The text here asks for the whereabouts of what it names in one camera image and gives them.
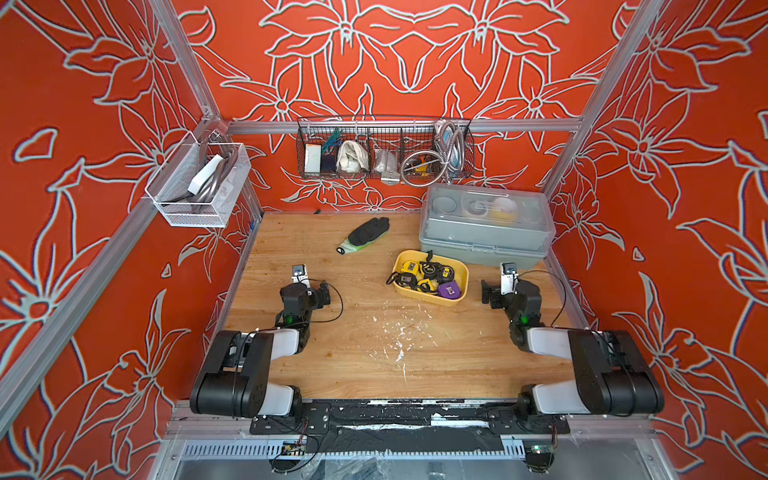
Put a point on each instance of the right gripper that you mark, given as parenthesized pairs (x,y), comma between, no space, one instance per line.
(498,293)

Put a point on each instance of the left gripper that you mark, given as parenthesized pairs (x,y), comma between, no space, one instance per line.
(294,291)

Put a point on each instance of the yellow plastic storage box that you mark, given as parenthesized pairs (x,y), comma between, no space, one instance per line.
(461,276)

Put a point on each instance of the purple tape measure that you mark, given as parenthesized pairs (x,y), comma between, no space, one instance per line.
(449,290)

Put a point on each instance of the round black tape measure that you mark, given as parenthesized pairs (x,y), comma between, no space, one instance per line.
(444,273)

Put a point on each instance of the small yellow 2m tape measure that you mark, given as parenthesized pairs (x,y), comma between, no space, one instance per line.
(427,286)

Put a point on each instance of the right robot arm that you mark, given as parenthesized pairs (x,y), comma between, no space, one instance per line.
(611,376)

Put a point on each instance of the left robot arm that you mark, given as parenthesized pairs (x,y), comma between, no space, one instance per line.
(234,377)

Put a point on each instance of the black yellow 3m tape measure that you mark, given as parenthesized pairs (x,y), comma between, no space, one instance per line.
(429,270)

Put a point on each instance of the yellow tape measure with clip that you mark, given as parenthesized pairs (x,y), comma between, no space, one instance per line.
(411,267)

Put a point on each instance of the white box in basket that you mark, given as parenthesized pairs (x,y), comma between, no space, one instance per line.
(312,158)

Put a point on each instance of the grey plastic toolbox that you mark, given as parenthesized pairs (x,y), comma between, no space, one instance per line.
(486,226)

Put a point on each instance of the black green work glove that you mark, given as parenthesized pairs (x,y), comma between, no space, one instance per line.
(364,235)

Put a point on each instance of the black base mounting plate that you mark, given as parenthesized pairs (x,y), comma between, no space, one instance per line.
(497,416)

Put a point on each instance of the white cloth in basket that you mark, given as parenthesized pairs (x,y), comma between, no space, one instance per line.
(352,158)

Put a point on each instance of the white adapter in side basket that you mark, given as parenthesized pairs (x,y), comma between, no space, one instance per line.
(204,175)

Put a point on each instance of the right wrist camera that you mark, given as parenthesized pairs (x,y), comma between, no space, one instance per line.
(509,278)

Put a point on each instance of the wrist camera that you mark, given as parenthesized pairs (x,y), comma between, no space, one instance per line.
(300,275)
(509,278)

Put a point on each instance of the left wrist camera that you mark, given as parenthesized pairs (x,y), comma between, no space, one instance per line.
(300,275)

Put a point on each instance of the black wire wall basket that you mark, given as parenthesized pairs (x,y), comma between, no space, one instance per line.
(417,152)

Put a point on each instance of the white wire side basket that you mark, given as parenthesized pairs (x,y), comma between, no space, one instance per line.
(213,205)

